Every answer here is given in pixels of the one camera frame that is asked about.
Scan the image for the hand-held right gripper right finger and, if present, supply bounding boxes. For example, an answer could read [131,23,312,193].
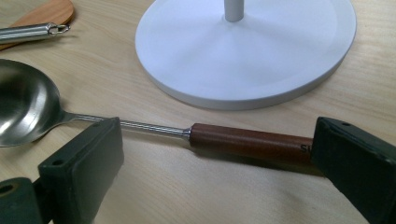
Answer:
[310,116,396,224]

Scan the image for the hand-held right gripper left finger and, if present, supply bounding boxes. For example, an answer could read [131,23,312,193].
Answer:
[37,116,125,224]

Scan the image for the steel ladle with wooden handle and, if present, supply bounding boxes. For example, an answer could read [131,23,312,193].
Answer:
[0,58,316,166]

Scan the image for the brown wooden oval board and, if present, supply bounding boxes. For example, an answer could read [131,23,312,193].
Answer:
[0,0,76,52]

